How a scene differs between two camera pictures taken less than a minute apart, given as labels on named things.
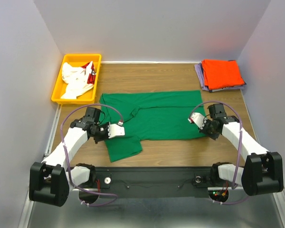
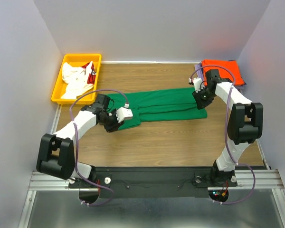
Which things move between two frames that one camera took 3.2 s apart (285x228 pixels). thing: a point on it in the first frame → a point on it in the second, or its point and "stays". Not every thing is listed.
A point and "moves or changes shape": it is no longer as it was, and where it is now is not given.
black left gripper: [105, 126] → [115, 126]
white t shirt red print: [79, 80] stays
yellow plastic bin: [77, 60] stays
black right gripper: [213, 136] → [200, 103]
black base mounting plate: [185, 181] stays
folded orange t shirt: [219, 73] stays
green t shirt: [151, 115] moves or changes shape
